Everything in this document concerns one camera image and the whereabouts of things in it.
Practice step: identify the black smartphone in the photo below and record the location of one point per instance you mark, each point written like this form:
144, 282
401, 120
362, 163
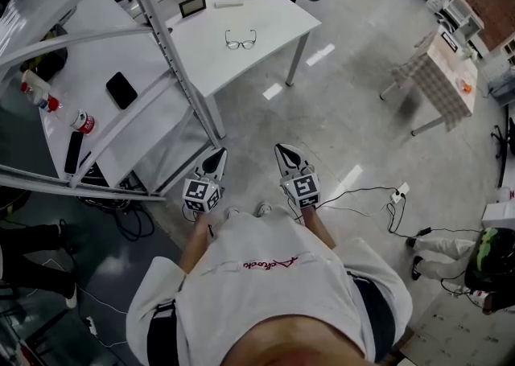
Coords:
121, 90

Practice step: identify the person's shoe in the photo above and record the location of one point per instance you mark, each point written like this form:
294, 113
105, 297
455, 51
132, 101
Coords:
232, 212
264, 209

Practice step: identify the white bar-shaped remote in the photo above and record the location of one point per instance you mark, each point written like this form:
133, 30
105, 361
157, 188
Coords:
228, 4

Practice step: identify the person's left forearm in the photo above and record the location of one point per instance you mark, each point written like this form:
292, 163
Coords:
195, 241

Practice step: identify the person's right forearm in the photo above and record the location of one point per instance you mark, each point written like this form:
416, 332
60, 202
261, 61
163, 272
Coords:
318, 227

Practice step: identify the small dark picture frame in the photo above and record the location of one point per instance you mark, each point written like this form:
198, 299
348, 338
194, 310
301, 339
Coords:
192, 6

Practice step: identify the white power strip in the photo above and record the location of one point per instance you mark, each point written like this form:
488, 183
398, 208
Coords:
402, 190
91, 326

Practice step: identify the white shelf unit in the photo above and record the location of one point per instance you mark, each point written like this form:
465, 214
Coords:
454, 6

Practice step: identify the plastic bottle with red cap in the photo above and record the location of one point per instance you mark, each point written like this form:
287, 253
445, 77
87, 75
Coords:
37, 89

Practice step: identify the black chair base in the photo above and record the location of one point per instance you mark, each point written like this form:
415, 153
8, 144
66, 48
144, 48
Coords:
503, 143

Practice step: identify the white workbench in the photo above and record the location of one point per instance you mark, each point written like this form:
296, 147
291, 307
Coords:
88, 62

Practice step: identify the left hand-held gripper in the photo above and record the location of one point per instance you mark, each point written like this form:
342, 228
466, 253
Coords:
202, 194

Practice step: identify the white metal shelving frame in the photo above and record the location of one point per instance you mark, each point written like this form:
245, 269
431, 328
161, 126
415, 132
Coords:
161, 30

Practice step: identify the person's right shoe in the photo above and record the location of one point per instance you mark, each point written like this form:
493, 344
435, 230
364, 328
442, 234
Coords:
264, 209

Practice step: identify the person's white shirt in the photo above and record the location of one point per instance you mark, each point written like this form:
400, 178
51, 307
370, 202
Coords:
261, 288

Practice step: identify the person's left shoe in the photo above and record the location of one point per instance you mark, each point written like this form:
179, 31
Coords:
232, 212

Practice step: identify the table with checkered cloth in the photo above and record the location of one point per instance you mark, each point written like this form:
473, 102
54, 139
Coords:
436, 79

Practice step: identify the slim black remote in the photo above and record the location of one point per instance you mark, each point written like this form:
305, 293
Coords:
73, 152

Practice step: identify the black bag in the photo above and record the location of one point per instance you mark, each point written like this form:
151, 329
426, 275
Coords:
50, 56

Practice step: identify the small orange object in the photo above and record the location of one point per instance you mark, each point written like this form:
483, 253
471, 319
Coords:
464, 85

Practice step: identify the black framed glasses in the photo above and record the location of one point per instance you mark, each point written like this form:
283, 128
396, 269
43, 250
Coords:
232, 45

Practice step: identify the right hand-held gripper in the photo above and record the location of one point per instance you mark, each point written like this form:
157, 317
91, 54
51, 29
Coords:
303, 191

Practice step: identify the white square table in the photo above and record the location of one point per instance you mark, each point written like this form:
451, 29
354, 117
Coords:
209, 50

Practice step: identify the white box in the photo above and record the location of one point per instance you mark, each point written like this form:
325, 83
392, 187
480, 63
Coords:
499, 213

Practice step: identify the red and white cup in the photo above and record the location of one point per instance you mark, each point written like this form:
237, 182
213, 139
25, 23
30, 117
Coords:
83, 122

